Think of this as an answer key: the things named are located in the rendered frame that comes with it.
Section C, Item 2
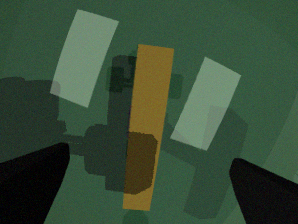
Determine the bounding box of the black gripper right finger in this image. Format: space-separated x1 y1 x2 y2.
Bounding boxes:
229 157 298 224

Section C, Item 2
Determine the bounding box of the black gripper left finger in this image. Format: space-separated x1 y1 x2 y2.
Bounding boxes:
0 141 69 224

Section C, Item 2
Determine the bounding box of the yellow bar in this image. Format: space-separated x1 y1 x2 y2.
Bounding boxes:
122 44 174 210

